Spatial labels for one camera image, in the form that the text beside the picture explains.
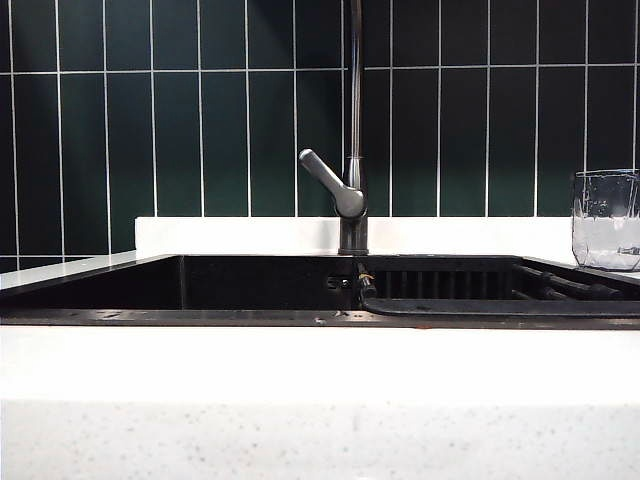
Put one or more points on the black kitchen sink basin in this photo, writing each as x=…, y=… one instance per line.
x=250, y=285

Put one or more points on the clear faceted glass mug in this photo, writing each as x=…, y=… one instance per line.
x=605, y=235

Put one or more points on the metal sink overflow fitting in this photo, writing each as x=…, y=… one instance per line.
x=344, y=282

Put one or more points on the chrome kitchen faucet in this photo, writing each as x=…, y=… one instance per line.
x=356, y=100

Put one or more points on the black sink drain rack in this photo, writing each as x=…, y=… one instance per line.
x=475, y=306

